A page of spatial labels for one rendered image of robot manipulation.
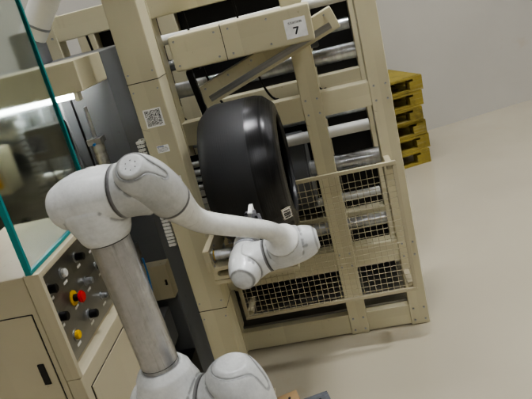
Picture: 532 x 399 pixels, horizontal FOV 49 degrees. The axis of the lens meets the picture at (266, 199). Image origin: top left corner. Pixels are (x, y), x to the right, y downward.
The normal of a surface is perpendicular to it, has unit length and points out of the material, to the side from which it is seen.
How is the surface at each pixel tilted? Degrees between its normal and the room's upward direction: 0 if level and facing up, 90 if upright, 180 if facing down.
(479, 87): 90
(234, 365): 3
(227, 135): 46
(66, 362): 90
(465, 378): 0
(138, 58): 90
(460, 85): 90
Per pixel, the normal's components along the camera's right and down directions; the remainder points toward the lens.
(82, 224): -0.24, 0.47
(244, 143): -0.19, -0.27
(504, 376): -0.23, -0.92
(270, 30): -0.07, 0.35
